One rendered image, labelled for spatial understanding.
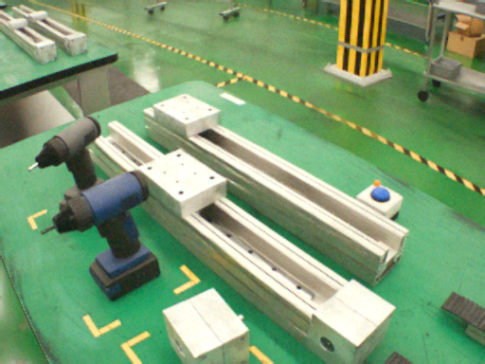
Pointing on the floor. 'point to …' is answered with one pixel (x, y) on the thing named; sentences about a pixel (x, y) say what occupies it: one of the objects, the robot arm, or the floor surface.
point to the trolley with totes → (440, 72)
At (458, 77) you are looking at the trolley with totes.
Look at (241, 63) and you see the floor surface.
